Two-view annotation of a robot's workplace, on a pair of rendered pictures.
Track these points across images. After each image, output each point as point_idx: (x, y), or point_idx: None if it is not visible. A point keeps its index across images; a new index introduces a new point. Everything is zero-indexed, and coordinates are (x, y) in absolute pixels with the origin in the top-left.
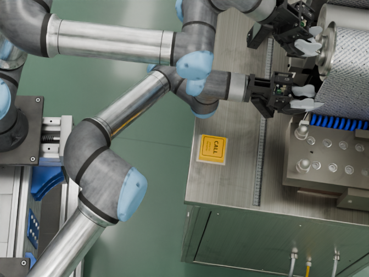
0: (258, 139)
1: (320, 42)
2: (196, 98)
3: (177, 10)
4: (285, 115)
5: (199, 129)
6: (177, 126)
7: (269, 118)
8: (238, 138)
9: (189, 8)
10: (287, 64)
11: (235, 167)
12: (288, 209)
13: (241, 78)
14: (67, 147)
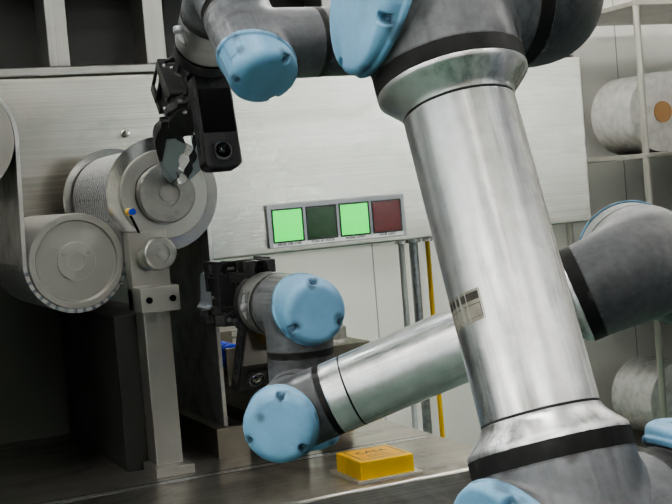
0: (292, 461)
1: (159, 178)
2: (331, 342)
3: (287, 50)
4: (208, 463)
5: (347, 487)
6: None
7: (232, 467)
8: (315, 469)
9: (289, 13)
10: (76, 487)
11: None
12: (395, 426)
13: (260, 273)
14: (658, 231)
